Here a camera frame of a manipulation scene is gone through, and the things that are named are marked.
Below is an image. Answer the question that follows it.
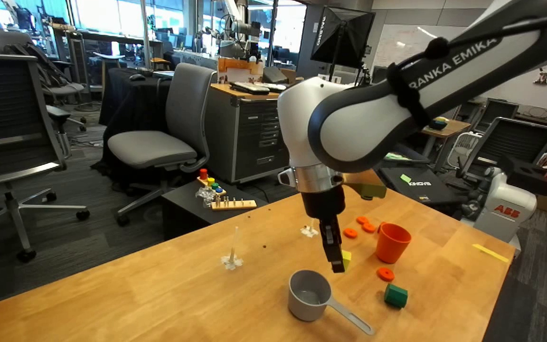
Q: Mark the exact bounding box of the orange disc far right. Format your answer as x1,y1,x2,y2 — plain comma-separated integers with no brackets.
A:
360,222,377,233

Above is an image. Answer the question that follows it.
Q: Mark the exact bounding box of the yellow cube block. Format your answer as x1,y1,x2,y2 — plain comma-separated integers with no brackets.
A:
341,250,351,266

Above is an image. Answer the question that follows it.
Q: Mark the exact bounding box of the orange disc near cup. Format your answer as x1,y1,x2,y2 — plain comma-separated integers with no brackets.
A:
375,267,394,281

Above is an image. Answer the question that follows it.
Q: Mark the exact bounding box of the grey drawer cabinet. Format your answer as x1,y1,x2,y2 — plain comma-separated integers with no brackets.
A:
204,83,288,184

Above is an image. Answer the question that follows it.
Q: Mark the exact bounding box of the orange disc far left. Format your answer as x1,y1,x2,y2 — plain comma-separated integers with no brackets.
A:
343,228,356,239

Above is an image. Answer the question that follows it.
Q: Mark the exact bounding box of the black studio light softbox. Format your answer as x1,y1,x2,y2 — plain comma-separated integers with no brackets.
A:
311,7,374,68

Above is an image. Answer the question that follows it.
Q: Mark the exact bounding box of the orange disc far middle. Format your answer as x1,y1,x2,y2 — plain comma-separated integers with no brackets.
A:
355,216,370,224

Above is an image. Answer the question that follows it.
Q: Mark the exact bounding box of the grey pot with handle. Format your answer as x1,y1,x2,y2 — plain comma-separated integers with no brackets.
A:
286,269,374,334

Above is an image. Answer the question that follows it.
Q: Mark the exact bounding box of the dark mesh office chair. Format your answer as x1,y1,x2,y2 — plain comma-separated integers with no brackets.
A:
0,53,89,262

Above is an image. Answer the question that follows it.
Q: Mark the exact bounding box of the yellow tape strip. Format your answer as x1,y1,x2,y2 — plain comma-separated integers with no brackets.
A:
472,243,510,264

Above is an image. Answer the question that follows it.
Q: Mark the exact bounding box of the green block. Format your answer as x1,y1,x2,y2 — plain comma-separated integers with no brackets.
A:
383,283,408,309

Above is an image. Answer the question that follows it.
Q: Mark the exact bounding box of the black low side table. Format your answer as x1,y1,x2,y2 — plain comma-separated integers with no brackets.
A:
161,180,241,237

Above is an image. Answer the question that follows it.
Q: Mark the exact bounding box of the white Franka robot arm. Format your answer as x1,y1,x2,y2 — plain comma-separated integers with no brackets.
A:
277,0,547,273

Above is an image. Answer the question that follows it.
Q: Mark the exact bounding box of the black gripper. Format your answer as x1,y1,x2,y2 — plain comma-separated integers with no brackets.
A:
301,186,345,273

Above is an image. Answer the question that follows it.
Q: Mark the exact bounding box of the white peg stand right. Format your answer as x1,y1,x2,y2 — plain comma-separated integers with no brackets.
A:
299,226,318,237

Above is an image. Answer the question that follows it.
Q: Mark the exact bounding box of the orange plastic cup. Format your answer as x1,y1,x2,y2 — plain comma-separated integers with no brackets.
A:
374,222,412,264

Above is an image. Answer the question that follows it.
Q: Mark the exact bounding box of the wooden block tray toy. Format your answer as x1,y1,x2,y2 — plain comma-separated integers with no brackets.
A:
208,199,258,210

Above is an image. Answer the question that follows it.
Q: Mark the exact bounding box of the colourful stacking toy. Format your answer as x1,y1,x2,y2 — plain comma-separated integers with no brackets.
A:
197,167,225,195

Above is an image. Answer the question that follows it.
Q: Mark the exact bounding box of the white ABB robot base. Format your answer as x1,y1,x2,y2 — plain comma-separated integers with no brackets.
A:
474,167,537,241

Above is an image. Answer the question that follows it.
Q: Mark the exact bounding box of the grey office chair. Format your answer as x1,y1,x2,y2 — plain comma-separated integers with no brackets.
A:
106,62,214,226

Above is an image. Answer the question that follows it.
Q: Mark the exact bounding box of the white peg stand left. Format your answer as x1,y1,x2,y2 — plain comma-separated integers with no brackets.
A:
220,228,242,271

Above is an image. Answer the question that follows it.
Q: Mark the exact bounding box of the white peg stand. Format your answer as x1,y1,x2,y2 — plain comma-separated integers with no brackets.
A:
299,226,318,237
220,228,242,271

